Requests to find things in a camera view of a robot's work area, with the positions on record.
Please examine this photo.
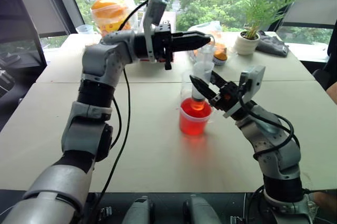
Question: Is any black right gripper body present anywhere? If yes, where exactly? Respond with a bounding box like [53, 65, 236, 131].
[209, 81, 242, 115]

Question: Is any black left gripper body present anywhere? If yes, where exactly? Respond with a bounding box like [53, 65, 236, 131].
[152, 22, 175, 71]

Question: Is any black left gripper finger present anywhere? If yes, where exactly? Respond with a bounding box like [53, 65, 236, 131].
[171, 40, 211, 52]
[171, 31, 212, 42]

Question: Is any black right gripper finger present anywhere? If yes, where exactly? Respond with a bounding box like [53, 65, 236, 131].
[210, 70, 227, 88]
[189, 75, 220, 102]

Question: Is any clear plastic bottle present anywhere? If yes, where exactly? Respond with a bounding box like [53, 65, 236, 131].
[190, 34, 217, 111]

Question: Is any empty clear plastic cup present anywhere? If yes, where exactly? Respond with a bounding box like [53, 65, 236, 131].
[180, 70, 196, 99]

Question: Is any plastic cup with red liquid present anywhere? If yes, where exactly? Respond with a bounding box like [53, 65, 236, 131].
[179, 97, 213, 136]

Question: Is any small clear measuring cup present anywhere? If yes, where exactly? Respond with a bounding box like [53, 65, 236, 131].
[76, 24, 95, 35]

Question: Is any clear crumpled plastic bag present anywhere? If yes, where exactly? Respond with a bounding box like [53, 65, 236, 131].
[186, 20, 229, 64]

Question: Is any orange capped white bottle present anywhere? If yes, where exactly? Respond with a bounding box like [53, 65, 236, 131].
[212, 46, 228, 66]

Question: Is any white plant pot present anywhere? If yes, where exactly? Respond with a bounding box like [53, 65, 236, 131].
[234, 31, 261, 56]

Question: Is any plastic bag with orange contents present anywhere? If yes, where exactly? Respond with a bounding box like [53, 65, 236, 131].
[90, 0, 138, 39]

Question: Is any grey folded cloth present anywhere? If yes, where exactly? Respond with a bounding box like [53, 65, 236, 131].
[255, 30, 290, 57]

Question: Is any green palm plant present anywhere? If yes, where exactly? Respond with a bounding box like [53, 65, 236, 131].
[242, 0, 300, 41]

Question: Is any grey rounded robot body part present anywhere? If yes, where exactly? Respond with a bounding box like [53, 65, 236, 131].
[121, 196, 156, 224]
[182, 194, 222, 224]

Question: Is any black monitor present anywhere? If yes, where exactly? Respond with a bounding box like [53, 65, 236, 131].
[0, 0, 48, 70]

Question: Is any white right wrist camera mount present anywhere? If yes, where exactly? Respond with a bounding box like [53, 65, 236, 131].
[222, 65, 266, 119]

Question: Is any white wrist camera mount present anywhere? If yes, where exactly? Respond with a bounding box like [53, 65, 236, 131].
[222, 65, 266, 119]
[143, 0, 171, 63]

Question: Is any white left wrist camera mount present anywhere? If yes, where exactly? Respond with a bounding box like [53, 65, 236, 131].
[143, 0, 171, 63]

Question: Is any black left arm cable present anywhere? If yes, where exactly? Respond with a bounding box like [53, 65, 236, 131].
[86, 0, 150, 224]

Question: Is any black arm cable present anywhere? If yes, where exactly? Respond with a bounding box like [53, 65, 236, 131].
[236, 81, 301, 160]
[86, 0, 150, 224]

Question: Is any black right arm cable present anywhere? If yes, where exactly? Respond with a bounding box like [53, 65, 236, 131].
[236, 81, 301, 160]

